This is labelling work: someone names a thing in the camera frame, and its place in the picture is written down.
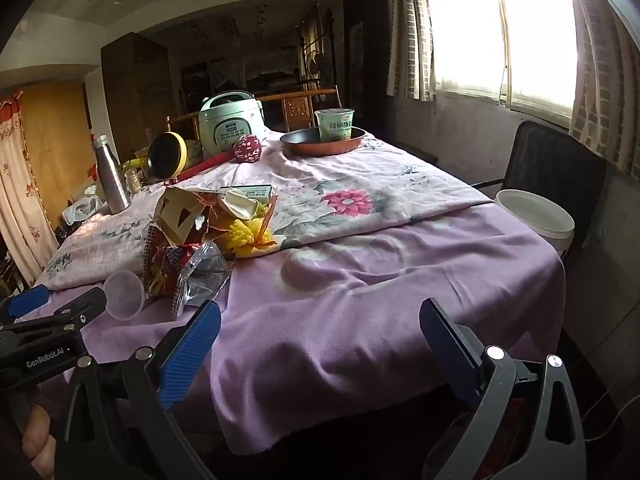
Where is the brown wooden cabinet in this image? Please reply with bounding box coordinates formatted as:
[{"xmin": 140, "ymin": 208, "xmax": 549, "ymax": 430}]
[{"xmin": 101, "ymin": 32, "xmax": 173, "ymax": 161}]

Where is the copper frying pan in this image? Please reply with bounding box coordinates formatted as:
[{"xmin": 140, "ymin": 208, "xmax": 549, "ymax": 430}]
[{"xmin": 280, "ymin": 127, "xmax": 367, "ymax": 157}]

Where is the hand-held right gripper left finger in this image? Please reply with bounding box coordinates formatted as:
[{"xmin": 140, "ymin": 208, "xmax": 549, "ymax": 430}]
[{"xmin": 55, "ymin": 299, "xmax": 222, "ymax": 480}]

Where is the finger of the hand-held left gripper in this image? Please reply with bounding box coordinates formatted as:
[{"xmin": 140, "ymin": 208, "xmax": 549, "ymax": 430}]
[
  {"xmin": 0, "ymin": 287, "xmax": 108, "ymax": 343},
  {"xmin": 0, "ymin": 285, "xmax": 52, "ymax": 331}
]

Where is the wooden door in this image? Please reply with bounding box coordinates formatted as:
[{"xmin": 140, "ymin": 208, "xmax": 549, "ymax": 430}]
[{"xmin": 20, "ymin": 77, "xmax": 96, "ymax": 231}]

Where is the silver snack wrapper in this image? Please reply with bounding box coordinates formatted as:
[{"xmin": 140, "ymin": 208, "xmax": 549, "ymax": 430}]
[{"xmin": 170, "ymin": 241, "xmax": 233, "ymax": 317}]

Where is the yellow orange wrapper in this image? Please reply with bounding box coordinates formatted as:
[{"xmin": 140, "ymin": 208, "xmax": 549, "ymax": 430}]
[{"xmin": 220, "ymin": 217, "xmax": 277, "ymax": 259}]

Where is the red floral massage hammer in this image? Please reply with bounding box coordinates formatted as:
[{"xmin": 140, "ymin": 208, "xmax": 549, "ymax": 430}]
[{"xmin": 165, "ymin": 134, "xmax": 264, "ymax": 187}]

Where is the red patterned wrapper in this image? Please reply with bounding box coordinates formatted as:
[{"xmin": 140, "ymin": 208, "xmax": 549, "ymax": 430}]
[{"xmin": 142, "ymin": 222, "xmax": 201, "ymax": 306}]

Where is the green instant noodle cup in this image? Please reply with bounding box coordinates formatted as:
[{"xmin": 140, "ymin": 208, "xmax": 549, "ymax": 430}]
[{"xmin": 314, "ymin": 108, "xmax": 356, "ymax": 142}]

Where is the long white medicine box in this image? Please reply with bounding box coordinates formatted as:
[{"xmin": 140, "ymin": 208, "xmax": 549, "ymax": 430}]
[{"xmin": 218, "ymin": 184, "xmax": 277, "ymax": 201}]

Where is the red floral curtain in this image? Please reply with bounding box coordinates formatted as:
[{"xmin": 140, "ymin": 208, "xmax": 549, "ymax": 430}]
[{"xmin": 0, "ymin": 87, "xmax": 58, "ymax": 286}]

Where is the pale green rice cooker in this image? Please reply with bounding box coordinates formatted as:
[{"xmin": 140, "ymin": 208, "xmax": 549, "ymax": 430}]
[{"xmin": 198, "ymin": 91, "xmax": 265, "ymax": 158}]

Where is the brick pattern window curtain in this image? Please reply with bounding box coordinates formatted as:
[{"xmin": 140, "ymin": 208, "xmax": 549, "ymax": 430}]
[
  {"xmin": 565, "ymin": 0, "xmax": 640, "ymax": 181},
  {"xmin": 385, "ymin": 0, "xmax": 436, "ymax": 103}
]

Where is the dark wooden cabinet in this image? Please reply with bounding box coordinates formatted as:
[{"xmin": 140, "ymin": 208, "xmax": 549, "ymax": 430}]
[{"xmin": 342, "ymin": 0, "xmax": 396, "ymax": 136}]

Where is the white plastic tissue pack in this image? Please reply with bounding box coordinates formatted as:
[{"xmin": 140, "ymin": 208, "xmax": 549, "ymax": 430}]
[{"xmin": 61, "ymin": 195, "xmax": 108, "ymax": 226}]

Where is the person's left hand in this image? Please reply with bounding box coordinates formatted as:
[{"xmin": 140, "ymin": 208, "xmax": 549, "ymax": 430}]
[{"xmin": 21, "ymin": 404, "xmax": 57, "ymax": 480}]

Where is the yellow rimmed black pan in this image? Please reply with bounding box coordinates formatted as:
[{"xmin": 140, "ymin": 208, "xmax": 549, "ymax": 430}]
[{"xmin": 120, "ymin": 131, "xmax": 203, "ymax": 181}]

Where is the stainless steel bottle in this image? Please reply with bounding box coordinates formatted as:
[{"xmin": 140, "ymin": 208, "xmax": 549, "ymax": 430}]
[{"xmin": 91, "ymin": 134, "xmax": 132, "ymax": 215}]

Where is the purple blanket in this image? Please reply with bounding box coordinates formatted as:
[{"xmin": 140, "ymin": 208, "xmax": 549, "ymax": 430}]
[{"xmin": 75, "ymin": 200, "xmax": 566, "ymax": 456}]

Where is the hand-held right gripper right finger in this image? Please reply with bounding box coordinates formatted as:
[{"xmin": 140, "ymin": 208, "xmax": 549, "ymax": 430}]
[{"xmin": 419, "ymin": 297, "xmax": 587, "ymax": 480}]

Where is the floral pink blanket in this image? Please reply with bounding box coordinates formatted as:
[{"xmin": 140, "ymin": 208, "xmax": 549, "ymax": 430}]
[{"xmin": 37, "ymin": 127, "xmax": 493, "ymax": 291}]

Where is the white plastic bucket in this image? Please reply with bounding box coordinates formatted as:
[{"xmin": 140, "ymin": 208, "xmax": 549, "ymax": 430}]
[{"xmin": 495, "ymin": 189, "xmax": 576, "ymax": 256}]

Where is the black mesh chair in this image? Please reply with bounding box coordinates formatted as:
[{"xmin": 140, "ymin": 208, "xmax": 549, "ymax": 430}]
[{"xmin": 470, "ymin": 120, "xmax": 607, "ymax": 261}]

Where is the torn cardboard box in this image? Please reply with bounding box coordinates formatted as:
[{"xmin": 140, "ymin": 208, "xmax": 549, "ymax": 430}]
[{"xmin": 150, "ymin": 187, "xmax": 216, "ymax": 251}]

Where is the clear plastic cup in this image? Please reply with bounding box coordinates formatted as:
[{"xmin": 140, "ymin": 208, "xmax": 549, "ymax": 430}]
[{"xmin": 102, "ymin": 269, "xmax": 149, "ymax": 322}]

